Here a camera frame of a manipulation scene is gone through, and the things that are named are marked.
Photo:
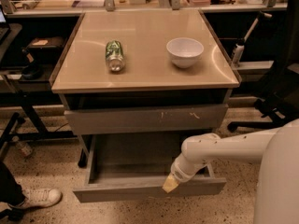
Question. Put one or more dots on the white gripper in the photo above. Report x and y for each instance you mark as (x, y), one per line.
(181, 173)

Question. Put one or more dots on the grey drawer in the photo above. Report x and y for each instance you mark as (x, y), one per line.
(132, 166)
(146, 119)

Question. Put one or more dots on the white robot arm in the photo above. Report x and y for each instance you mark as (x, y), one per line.
(277, 150)

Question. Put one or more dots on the grey drawer cabinet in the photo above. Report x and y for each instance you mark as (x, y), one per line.
(148, 79)

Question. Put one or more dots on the grey top drawer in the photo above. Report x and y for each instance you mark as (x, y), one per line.
(146, 119)

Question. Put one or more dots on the white bowl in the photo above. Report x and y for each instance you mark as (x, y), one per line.
(184, 52)

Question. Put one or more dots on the black office chair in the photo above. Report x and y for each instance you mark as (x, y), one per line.
(277, 91)

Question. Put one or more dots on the green soda can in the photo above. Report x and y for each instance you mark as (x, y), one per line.
(114, 56)

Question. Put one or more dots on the white sneaker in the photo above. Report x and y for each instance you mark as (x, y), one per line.
(41, 198)

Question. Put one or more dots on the white black handheld tool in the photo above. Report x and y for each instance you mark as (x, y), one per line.
(240, 44)

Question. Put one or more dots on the plastic water bottle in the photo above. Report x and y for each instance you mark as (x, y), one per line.
(22, 146)

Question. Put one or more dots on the dark trouser leg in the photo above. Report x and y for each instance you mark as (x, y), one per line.
(10, 190)

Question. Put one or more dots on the black box with label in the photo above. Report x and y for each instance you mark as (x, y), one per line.
(46, 47)

